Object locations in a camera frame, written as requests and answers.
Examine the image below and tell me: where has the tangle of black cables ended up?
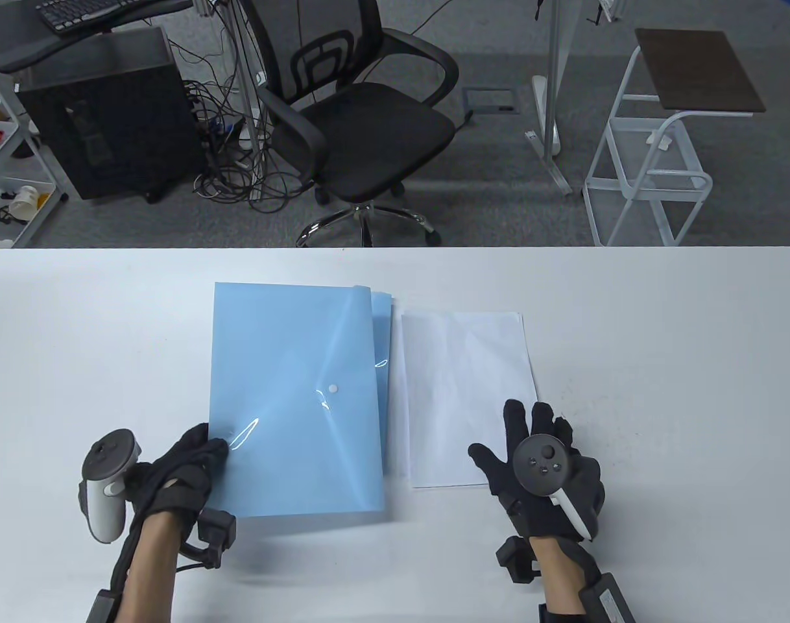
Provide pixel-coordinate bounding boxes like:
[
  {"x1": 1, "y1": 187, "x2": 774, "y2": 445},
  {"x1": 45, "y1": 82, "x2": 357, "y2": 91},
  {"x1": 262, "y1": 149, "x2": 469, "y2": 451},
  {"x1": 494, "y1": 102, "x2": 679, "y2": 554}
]
[{"x1": 184, "y1": 0, "x2": 318, "y2": 215}]

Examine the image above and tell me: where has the black keyboard desk tray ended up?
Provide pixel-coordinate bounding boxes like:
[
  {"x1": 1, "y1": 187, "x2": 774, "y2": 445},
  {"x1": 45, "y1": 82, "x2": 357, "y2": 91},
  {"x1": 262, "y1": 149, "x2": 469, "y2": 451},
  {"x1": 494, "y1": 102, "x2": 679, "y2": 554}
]
[{"x1": 0, "y1": 0, "x2": 195, "y2": 73}]

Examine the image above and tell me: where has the person's left forearm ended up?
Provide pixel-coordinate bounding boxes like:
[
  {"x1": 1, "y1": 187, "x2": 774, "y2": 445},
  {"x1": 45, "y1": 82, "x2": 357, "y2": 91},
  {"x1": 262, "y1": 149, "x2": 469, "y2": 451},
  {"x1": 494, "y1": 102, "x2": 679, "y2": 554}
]
[{"x1": 119, "y1": 509, "x2": 182, "y2": 623}]

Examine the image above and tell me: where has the white metal desk leg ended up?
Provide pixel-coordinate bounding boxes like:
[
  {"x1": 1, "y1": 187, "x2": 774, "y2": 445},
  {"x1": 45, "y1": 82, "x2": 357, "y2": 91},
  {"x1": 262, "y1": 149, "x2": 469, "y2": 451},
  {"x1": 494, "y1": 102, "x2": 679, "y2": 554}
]
[
  {"x1": 523, "y1": 0, "x2": 574, "y2": 195},
  {"x1": 223, "y1": 0, "x2": 269, "y2": 202}
]

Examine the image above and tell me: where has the black keyboard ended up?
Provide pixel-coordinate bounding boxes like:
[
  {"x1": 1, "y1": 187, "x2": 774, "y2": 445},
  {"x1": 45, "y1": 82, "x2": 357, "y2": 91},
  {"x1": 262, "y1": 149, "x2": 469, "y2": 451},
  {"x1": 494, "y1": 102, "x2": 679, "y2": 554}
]
[{"x1": 35, "y1": 0, "x2": 157, "y2": 33}]

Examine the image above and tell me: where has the white wire rack cart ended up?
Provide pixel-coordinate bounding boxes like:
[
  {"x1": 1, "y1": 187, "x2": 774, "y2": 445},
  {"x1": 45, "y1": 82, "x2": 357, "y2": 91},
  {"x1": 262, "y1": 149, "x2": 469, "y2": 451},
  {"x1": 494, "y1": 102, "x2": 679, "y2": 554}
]
[{"x1": 0, "y1": 58, "x2": 69, "y2": 250}]

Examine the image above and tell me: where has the person's right forearm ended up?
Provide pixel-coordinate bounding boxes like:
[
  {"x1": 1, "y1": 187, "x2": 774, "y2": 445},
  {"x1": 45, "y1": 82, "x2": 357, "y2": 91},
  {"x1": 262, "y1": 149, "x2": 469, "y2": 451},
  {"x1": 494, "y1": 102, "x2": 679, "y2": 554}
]
[{"x1": 528, "y1": 535, "x2": 590, "y2": 614}]

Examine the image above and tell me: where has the grey floor outlet box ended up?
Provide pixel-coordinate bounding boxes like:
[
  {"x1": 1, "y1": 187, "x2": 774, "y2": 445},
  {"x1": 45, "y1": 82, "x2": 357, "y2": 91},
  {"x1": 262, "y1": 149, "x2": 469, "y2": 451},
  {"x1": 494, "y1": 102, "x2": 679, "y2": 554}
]
[{"x1": 461, "y1": 88, "x2": 519, "y2": 114}]

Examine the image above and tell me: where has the person's right hand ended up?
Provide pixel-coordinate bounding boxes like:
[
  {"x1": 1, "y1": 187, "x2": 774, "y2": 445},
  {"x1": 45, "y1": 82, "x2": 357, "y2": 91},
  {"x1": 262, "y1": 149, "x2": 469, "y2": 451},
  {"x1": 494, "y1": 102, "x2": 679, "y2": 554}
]
[{"x1": 468, "y1": 398, "x2": 606, "y2": 543}]

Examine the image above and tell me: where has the person's left hand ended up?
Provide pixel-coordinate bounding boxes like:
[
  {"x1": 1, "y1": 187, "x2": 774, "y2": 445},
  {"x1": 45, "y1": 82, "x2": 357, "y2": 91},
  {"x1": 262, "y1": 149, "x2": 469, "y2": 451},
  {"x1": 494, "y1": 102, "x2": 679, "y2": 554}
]
[{"x1": 126, "y1": 423, "x2": 232, "y2": 520}]

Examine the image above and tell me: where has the grey and white controller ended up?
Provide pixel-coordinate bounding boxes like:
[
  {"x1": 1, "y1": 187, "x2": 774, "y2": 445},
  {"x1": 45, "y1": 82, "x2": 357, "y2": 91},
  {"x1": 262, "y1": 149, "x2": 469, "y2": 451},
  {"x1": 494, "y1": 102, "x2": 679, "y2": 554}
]
[
  {"x1": 78, "y1": 428, "x2": 143, "y2": 543},
  {"x1": 513, "y1": 435, "x2": 593, "y2": 541}
]

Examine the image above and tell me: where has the black computer tower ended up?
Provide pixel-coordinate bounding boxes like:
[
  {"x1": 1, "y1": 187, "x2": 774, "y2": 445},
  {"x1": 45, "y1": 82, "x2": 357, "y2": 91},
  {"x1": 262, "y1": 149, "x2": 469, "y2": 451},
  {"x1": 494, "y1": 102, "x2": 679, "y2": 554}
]
[{"x1": 14, "y1": 26, "x2": 204, "y2": 203}]

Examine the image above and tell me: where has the black mesh office chair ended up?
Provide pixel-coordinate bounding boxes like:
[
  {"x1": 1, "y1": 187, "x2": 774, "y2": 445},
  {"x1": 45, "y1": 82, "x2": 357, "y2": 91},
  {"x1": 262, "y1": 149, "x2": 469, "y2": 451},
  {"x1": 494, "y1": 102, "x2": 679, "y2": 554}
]
[{"x1": 238, "y1": 0, "x2": 473, "y2": 247}]

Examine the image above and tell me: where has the white side table brown top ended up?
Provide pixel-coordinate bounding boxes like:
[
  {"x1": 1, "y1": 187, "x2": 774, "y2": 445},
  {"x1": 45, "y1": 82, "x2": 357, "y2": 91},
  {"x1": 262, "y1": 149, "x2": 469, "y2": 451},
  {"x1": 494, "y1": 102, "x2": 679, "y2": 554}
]
[{"x1": 583, "y1": 28, "x2": 767, "y2": 247}]

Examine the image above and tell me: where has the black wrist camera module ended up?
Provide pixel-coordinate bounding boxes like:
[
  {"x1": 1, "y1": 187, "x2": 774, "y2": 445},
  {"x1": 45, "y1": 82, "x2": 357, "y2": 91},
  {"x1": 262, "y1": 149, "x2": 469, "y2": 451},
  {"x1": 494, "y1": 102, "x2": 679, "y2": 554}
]
[
  {"x1": 178, "y1": 508, "x2": 237, "y2": 570},
  {"x1": 496, "y1": 536, "x2": 542, "y2": 585}
]

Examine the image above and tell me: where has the black rectangular sensor box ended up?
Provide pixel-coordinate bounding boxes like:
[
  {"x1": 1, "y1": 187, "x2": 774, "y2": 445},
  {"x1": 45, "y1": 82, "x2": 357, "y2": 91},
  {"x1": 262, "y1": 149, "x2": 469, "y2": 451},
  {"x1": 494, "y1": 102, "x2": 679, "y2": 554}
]
[
  {"x1": 578, "y1": 571, "x2": 636, "y2": 623},
  {"x1": 87, "y1": 587, "x2": 121, "y2": 623}
]

